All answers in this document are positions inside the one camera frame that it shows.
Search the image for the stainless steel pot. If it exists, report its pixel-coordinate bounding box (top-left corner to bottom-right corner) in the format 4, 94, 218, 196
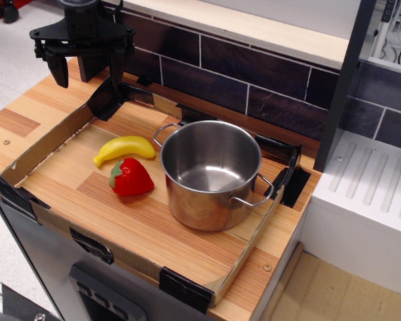
153, 120, 275, 231

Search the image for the dark left vertical post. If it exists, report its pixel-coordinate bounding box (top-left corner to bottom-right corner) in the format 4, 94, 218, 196
78, 56, 108, 82

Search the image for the black caster wheel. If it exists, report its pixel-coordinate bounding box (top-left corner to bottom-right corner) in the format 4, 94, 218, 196
0, 0, 19, 23

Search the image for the red toy strawberry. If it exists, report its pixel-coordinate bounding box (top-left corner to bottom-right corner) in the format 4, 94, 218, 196
109, 158, 154, 197

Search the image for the dark grey vertical post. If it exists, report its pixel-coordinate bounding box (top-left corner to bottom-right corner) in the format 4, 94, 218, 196
314, 0, 380, 172

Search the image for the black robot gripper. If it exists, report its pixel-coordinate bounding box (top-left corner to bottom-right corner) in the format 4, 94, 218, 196
29, 1, 136, 88

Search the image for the light wooden shelf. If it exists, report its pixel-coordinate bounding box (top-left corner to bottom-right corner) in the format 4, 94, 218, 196
123, 1, 349, 70

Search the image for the yellow toy banana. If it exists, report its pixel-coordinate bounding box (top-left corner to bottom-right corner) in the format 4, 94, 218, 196
93, 136, 156, 167

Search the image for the grey oven control panel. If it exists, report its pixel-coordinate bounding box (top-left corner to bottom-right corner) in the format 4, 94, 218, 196
69, 265, 148, 321

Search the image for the white toy sink drainboard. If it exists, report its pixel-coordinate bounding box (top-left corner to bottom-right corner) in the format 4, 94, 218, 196
301, 132, 401, 294

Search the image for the cardboard fence with black tape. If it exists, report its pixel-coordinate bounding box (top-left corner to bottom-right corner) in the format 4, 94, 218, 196
0, 77, 320, 320

